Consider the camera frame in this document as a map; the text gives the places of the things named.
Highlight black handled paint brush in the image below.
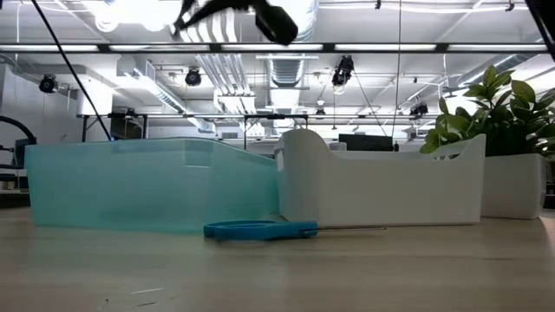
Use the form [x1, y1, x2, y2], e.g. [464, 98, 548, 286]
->
[172, 0, 261, 32]

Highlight black ceiling spotlight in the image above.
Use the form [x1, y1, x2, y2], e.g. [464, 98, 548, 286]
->
[38, 73, 59, 94]
[330, 55, 356, 95]
[408, 101, 430, 119]
[184, 66, 203, 88]

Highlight black computer monitor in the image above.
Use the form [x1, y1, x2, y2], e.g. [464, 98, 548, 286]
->
[337, 133, 394, 153]

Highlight white plastic bin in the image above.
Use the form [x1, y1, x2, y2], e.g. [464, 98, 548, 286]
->
[273, 127, 487, 228]

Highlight teal translucent plastic bin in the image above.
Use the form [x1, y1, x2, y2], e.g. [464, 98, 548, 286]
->
[23, 137, 281, 236]

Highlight artificial green plant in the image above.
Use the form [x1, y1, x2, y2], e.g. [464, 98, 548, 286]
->
[419, 64, 555, 221]

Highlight small dark monitor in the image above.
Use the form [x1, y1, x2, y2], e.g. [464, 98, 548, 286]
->
[12, 136, 38, 171]

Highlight silver ventilation duct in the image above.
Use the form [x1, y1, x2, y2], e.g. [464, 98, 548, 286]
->
[255, 54, 320, 127]

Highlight thin hanging cable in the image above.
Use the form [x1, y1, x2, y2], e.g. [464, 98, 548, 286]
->
[391, 0, 402, 140]

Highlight blue handled scissors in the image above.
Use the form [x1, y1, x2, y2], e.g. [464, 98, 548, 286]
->
[202, 219, 388, 243]

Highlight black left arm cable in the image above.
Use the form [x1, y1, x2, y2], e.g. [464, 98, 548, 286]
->
[29, 0, 114, 142]

